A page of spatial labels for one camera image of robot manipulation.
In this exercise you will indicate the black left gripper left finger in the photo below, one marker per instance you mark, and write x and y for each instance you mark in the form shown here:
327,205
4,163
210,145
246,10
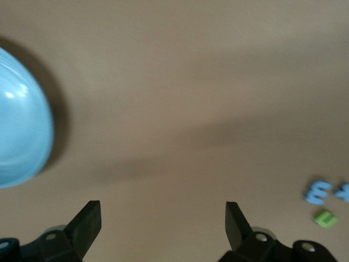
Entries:
81,232

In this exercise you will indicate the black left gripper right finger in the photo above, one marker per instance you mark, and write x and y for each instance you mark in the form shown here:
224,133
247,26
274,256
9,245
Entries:
237,232

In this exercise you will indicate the green letter n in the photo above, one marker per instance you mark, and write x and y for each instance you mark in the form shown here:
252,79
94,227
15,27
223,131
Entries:
325,217

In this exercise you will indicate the blue letter m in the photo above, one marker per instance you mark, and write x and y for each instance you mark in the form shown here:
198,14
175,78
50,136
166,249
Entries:
317,192

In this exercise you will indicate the blue plus sign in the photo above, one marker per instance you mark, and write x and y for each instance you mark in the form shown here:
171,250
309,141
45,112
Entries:
344,191

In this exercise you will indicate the blue plate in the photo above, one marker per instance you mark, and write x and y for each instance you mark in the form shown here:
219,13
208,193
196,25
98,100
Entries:
21,122

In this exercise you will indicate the brown table cloth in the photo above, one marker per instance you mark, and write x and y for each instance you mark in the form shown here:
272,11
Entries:
174,82

